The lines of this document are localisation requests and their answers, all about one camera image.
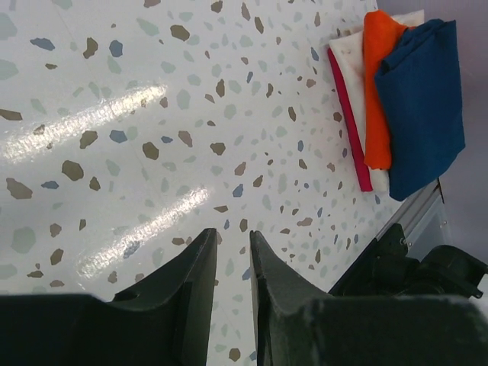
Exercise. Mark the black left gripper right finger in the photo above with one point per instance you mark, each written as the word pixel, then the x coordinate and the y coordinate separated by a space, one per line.
pixel 296 323

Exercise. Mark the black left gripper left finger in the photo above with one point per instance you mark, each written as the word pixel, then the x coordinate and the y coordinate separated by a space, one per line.
pixel 163 319

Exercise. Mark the navy blue printed t-shirt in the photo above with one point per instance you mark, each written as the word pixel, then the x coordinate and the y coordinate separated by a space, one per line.
pixel 419 85

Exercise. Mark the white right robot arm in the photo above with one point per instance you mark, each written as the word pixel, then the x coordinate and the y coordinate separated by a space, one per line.
pixel 384 269

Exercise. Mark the magenta folded t-shirt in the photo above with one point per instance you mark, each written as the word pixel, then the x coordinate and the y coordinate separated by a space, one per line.
pixel 361 169

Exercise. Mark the orange folded t-shirt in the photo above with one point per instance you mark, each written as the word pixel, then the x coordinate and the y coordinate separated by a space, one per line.
pixel 381 33

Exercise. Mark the aluminium frame rail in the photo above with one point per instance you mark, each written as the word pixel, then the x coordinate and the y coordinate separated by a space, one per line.
pixel 423 219

